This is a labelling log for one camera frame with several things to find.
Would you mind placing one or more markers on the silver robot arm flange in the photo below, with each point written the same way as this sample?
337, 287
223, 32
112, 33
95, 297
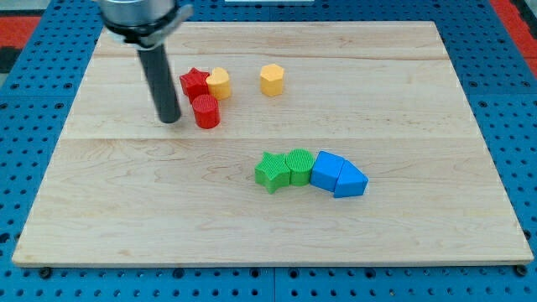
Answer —
143, 24

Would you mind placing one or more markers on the green star block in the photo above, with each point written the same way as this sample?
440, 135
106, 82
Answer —
272, 172

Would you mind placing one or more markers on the red star block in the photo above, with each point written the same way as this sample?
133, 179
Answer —
193, 84

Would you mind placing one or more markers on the light wooden board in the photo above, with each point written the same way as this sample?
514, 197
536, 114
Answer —
124, 190

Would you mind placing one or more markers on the green cylinder block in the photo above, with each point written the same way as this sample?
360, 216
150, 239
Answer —
300, 163

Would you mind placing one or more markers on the blue cube block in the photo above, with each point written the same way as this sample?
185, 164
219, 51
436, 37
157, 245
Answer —
326, 170

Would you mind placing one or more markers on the red cylinder block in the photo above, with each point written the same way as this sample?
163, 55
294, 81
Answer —
206, 111

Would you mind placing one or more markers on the yellow hexagon block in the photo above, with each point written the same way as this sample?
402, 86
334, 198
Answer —
272, 80

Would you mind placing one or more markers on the yellow heart block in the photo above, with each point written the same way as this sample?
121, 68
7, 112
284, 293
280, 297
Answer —
219, 84

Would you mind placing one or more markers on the blue triangular prism block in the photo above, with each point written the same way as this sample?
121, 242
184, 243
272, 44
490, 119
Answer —
351, 181

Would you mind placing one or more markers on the black cylindrical pointer rod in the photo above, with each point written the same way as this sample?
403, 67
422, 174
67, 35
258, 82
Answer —
161, 84

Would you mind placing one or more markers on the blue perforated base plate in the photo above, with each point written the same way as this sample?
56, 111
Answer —
36, 99

